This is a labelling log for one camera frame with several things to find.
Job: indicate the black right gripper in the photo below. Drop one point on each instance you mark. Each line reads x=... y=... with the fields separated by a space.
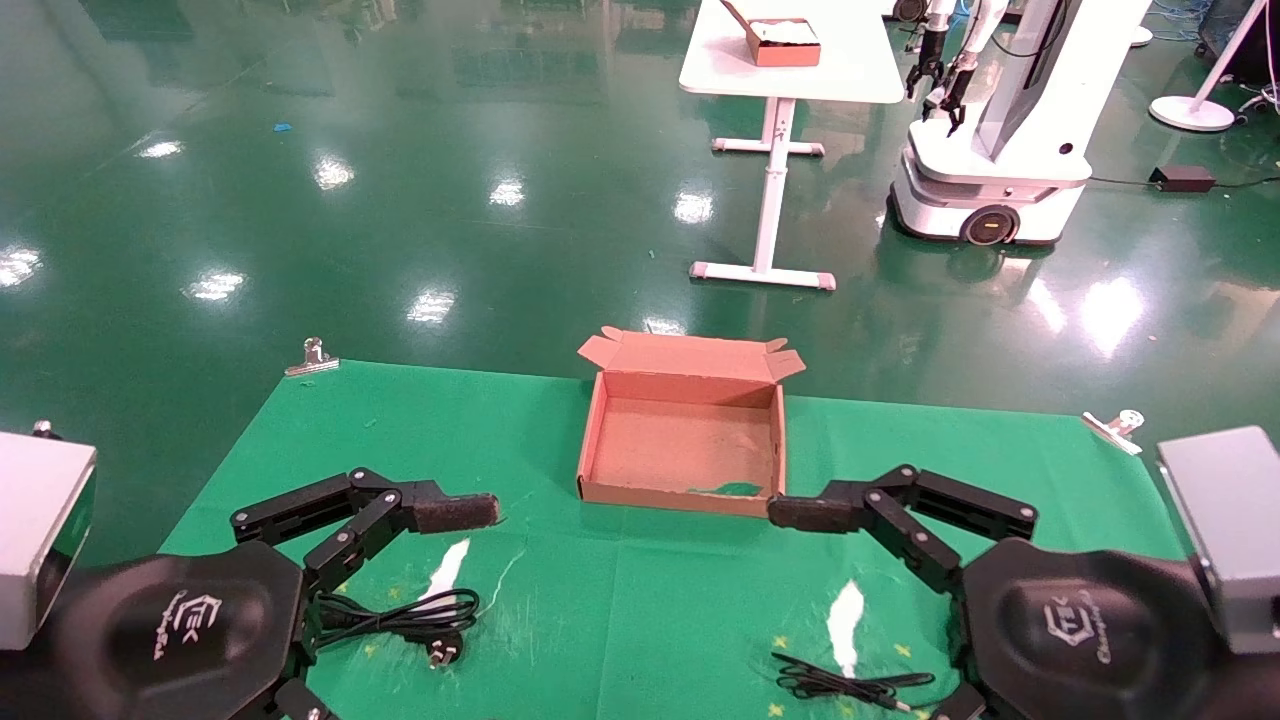
x=1090 y=630

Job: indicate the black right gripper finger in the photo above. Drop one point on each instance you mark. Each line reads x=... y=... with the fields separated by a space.
x=820 y=512

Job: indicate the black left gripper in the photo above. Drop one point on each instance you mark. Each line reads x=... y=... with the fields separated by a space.
x=180 y=630

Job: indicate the open brown cardboard box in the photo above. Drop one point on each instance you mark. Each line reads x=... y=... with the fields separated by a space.
x=690 y=355

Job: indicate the small brown box white contents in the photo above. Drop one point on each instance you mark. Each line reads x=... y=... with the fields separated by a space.
x=785 y=45

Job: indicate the silver binder clip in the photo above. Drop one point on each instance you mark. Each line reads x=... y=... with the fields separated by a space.
x=312 y=360
x=1118 y=428

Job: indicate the white wheeled robot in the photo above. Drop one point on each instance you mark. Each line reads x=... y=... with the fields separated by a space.
x=1020 y=150

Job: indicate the black power adapter brick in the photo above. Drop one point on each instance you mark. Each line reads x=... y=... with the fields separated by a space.
x=1183 y=179

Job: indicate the white floor stand round base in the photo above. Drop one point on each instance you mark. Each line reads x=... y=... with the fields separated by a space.
x=1195 y=112

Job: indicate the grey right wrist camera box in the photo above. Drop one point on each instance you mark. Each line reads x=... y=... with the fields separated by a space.
x=1225 y=530

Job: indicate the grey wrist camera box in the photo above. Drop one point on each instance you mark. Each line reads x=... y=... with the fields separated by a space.
x=40 y=540
x=1225 y=530

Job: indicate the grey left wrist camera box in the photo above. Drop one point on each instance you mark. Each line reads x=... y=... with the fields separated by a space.
x=40 y=540

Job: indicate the white pedestal table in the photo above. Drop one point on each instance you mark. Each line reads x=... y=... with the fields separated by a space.
x=790 y=60

